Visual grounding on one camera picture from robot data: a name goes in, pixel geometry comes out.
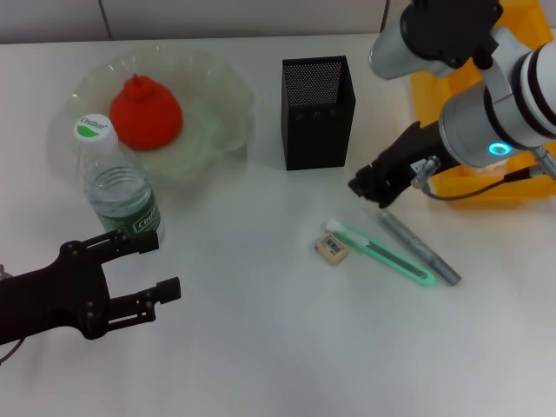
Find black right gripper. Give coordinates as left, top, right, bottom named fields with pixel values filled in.
left=347, top=121, right=457, bottom=209

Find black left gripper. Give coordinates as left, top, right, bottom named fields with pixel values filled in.
left=0, top=228, right=182, bottom=348

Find mint green utility knife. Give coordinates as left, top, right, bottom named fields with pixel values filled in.
left=325, top=219, right=437, bottom=288

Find grey marker pen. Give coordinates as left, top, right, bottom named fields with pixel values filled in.
left=377, top=210, right=462, bottom=287

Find beige eraser with barcode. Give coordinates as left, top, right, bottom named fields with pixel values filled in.
left=313, top=232, right=350, bottom=267

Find clear water bottle green label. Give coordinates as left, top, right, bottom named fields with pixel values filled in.
left=72, top=113, right=165, bottom=245

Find orange fruit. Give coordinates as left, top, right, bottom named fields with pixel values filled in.
left=109, top=74, right=183, bottom=151

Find black mesh pen holder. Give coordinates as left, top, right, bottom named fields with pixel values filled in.
left=280, top=55, right=357, bottom=172

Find pale green glass fruit plate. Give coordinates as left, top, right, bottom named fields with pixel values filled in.
left=46, top=47, right=256, bottom=183

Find yellow plastic bin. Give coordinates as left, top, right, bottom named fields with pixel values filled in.
left=410, top=0, right=556, bottom=206

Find right gripper cable with plug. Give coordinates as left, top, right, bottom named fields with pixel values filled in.
left=410, top=147, right=556, bottom=202

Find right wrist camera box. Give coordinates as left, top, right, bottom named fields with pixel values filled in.
left=368, top=0, right=516, bottom=82

